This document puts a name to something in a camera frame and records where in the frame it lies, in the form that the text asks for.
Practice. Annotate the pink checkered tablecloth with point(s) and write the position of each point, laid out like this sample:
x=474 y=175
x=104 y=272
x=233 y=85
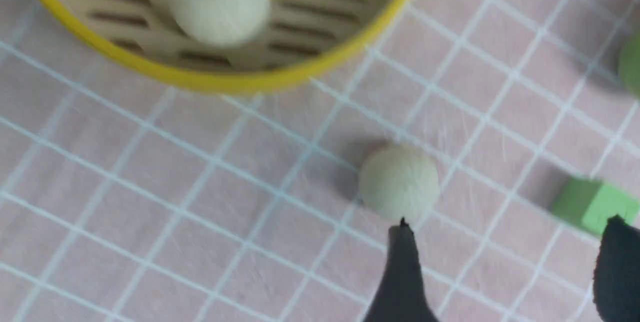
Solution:
x=127 y=200

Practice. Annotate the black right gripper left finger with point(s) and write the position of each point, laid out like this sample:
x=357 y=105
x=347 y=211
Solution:
x=400 y=295

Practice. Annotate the green cube block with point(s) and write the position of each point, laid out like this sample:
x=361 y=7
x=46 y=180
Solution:
x=588 y=204

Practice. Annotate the white bun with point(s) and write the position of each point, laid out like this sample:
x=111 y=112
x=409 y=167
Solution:
x=399 y=182
x=221 y=23

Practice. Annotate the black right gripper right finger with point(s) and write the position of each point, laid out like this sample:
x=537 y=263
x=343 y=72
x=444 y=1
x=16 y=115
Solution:
x=616 y=276

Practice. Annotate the green toy watermelon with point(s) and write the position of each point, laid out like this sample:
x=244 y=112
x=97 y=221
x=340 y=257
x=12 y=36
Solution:
x=628 y=66

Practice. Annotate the yellow rimmed bamboo steamer tray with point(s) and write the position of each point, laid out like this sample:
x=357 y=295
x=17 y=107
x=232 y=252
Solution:
x=302 y=39

